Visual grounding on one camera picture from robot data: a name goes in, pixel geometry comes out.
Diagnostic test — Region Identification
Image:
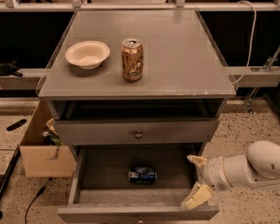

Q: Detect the round metal drawer knob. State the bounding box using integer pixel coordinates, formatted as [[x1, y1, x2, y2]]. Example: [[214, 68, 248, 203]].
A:
[[134, 131, 143, 139]]

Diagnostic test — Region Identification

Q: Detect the blue pepsi can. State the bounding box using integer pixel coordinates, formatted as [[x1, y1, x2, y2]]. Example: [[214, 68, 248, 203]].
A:
[[128, 166, 157, 184]]

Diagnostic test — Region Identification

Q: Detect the white cable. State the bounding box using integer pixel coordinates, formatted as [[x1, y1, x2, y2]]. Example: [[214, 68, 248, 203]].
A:
[[230, 0, 259, 86]]

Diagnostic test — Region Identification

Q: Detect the gold soda can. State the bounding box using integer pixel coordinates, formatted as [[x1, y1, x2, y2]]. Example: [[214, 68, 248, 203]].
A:
[[121, 38, 144, 81]]

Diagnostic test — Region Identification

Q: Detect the closed grey top drawer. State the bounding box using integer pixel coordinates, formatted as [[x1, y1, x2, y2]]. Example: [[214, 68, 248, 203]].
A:
[[54, 119, 219, 146]]

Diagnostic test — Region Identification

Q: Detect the black bag on ledge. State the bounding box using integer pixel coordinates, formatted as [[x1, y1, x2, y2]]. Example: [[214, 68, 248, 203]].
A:
[[0, 61, 22, 77]]

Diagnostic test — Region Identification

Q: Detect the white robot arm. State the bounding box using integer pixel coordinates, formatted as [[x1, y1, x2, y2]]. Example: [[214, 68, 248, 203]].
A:
[[181, 141, 280, 210]]

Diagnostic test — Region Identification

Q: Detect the cardboard box on floor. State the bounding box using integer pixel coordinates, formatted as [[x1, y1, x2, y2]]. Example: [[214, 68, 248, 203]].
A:
[[20, 102, 76, 177]]

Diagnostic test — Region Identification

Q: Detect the grey metal rail beam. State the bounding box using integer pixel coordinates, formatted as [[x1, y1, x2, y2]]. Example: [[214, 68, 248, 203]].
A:
[[0, 2, 280, 12]]

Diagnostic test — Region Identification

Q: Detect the trash in cardboard box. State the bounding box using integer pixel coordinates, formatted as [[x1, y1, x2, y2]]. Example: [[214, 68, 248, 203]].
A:
[[42, 119, 63, 147]]

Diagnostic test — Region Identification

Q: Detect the black cable on floor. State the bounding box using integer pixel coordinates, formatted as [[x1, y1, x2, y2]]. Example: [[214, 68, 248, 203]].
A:
[[23, 176, 53, 224]]

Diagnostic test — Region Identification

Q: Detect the white paper bowl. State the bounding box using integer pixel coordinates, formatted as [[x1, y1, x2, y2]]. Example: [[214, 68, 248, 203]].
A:
[[65, 41, 110, 70]]

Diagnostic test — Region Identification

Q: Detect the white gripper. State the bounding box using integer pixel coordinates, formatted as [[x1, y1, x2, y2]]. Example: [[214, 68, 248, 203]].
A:
[[181, 155, 231, 210]]

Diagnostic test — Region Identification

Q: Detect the black marker on floor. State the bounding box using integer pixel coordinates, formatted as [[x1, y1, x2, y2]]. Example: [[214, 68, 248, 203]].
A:
[[7, 119, 27, 132]]

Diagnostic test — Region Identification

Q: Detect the grey wooden drawer cabinet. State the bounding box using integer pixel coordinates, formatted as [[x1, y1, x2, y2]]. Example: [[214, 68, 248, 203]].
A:
[[35, 8, 237, 224]]

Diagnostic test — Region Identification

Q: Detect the open grey middle drawer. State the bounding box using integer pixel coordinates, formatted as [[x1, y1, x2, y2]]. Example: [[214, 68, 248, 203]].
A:
[[58, 144, 218, 224]]

